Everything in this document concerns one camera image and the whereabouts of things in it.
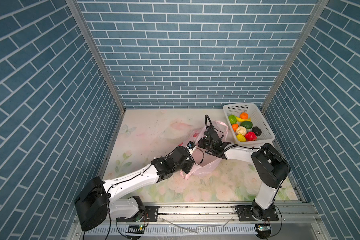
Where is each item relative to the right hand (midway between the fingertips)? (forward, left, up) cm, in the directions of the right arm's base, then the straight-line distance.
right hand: (197, 139), depth 95 cm
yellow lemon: (+4, -28, -1) cm, 29 cm away
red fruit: (+5, -35, -1) cm, 35 cm away
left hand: (-18, +2, +5) cm, 18 cm away
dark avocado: (+11, -41, -2) cm, 42 cm away
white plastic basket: (+8, -46, -1) cm, 47 cm away
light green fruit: (+19, -25, 0) cm, 31 cm away
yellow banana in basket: (+22, -31, -4) cm, 38 cm away
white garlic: (+11, -30, -1) cm, 32 cm away
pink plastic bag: (-24, -4, +18) cm, 30 cm away
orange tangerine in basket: (+26, -35, -3) cm, 43 cm away
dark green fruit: (+17, -35, -2) cm, 39 cm away
